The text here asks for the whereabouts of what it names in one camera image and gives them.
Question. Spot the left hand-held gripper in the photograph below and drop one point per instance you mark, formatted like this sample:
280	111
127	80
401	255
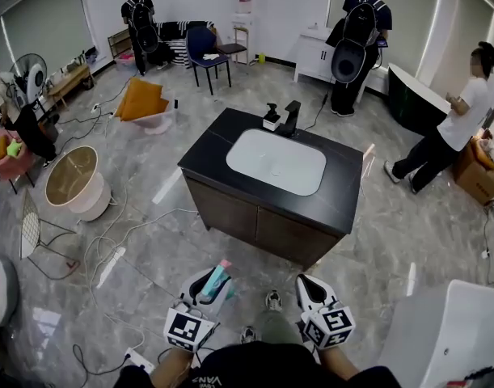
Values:
186	327

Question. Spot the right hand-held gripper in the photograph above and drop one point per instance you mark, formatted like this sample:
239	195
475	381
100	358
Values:
329	327

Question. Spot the teal spray bottle pink cap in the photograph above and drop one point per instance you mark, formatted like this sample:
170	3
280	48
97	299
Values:
216	283

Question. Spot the person's right forearm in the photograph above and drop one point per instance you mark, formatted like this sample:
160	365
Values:
339	364

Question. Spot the person's left forearm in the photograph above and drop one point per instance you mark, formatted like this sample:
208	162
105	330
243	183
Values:
170	368

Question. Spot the person's grey sneaker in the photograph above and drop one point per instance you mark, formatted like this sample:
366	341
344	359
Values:
274	300
248	334

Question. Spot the person's green trousers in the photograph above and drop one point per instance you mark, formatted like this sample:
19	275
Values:
277	327

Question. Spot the dark wooden vanity cabinet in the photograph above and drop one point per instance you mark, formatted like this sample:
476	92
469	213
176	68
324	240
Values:
230	216

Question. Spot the person's black shirt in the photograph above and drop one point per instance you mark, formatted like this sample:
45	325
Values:
263	366

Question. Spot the white power strip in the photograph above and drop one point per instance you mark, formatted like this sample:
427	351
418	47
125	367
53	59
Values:
111	267
139	360

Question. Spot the white sink basin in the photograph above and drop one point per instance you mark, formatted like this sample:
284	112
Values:
277	162

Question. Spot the round gold pink table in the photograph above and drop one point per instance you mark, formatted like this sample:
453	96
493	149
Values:
73	176

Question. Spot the black faucet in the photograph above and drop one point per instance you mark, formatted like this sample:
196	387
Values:
290	117

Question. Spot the black white soap dispenser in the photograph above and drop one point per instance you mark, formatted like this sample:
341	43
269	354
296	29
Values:
271	120

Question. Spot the clear plastic storage bin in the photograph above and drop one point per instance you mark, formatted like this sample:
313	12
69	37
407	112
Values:
157	119

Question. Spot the cardboard box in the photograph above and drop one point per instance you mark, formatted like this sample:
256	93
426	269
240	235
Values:
477	178

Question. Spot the orange cushion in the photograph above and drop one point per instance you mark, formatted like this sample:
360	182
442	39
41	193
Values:
143	99

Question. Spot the pink chair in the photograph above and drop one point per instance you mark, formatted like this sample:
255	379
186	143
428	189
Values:
12	166

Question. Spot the white cloth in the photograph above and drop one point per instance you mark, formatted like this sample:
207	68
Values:
211	56

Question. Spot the white cabinet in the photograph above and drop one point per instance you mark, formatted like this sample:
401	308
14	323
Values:
311	57

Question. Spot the green cup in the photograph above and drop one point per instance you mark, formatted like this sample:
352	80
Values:
261	58

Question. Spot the green star toy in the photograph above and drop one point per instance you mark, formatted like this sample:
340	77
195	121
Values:
14	148

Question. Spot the brown chair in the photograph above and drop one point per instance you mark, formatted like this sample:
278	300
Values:
232	49

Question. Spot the black white striped sofa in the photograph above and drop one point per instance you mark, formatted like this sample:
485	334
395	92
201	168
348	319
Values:
178	43

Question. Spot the blue chair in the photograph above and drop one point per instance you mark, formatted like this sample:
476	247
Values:
202	40

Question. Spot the wooden bench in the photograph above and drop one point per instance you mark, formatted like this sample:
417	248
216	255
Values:
70	77

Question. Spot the white water dispenser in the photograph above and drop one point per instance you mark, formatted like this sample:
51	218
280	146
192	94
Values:
242	35

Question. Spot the standing fan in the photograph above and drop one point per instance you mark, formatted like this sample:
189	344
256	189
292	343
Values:
32	73

